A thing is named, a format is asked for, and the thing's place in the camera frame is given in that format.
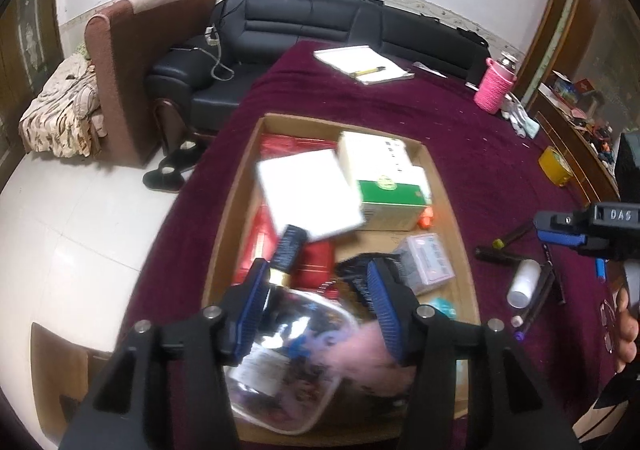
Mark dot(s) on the wooden cabinet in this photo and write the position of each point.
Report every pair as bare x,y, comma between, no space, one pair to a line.
590,180

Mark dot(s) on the wooden doorway frame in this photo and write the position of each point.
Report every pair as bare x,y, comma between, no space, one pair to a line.
555,5

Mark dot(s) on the pile of cabinet clutter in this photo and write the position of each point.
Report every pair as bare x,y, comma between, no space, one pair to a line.
585,95

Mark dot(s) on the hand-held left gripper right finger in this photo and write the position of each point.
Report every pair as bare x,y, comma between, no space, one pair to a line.
384,310

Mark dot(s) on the brown armchair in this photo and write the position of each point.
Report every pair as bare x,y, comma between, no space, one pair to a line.
130,80

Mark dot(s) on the thin black stick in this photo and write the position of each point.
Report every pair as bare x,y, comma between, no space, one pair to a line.
552,270

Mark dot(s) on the floral blanket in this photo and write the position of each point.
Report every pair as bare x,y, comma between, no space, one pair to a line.
60,105

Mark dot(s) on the small pale plastic box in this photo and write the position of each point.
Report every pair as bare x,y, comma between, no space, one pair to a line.
425,262

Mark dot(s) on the black leather sofa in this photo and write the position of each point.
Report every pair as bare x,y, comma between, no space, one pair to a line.
300,25

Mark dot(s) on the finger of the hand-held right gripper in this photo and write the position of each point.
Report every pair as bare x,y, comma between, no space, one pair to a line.
562,237
557,220

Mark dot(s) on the pink covered bottle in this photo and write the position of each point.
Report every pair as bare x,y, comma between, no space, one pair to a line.
492,87

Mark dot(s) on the thick black marker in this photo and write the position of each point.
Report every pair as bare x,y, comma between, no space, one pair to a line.
497,254

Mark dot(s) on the white bottle orange cap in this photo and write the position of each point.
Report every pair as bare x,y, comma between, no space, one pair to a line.
522,282

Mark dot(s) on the clear plastic bag pink contents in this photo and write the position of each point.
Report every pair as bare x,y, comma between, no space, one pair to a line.
310,380

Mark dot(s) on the small red-white cap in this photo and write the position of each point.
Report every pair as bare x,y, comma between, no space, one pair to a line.
516,321

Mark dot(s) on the small orange item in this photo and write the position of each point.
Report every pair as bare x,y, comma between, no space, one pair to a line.
425,219

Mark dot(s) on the black snack packet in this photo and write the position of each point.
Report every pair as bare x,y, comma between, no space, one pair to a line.
352,275

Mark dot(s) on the person's right hand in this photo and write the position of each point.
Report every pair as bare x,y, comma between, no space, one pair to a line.
627,330

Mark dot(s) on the yellow-brown tape roll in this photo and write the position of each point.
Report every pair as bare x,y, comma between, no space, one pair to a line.
552,162

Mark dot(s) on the white notebook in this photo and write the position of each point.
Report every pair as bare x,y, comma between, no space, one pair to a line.
350,57

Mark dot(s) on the black bottle gold collar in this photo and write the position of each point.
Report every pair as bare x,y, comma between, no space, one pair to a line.
290,247

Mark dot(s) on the cardboard box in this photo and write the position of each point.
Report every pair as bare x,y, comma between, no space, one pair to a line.
372,242

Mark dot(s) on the red flat box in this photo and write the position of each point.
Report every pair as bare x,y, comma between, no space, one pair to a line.
312,262

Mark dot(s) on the small teal item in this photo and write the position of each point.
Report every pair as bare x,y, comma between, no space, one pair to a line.
444,307

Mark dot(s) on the black pen yellow cap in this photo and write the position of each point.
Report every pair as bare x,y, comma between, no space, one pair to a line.
515,234

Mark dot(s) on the white crumpled cloth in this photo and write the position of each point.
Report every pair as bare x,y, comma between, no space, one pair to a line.
522,122

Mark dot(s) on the green and white box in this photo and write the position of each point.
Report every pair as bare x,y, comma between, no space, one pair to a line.
385,165

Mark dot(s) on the wooden stool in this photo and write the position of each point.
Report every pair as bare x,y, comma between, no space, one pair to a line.
50,360

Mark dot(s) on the blue rectangular object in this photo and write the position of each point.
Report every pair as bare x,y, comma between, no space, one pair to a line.
600,270

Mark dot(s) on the white flat box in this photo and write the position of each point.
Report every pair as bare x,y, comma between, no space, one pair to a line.
310,195

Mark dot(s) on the dark wooden glass door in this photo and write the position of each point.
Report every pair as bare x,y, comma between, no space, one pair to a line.
30,30

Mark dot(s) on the long black stick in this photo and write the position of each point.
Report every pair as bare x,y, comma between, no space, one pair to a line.
540,292

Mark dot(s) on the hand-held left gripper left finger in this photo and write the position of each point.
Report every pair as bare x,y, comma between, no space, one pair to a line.
252,310

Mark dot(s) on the white paper slip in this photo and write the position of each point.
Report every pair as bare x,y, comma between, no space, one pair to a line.
430,70

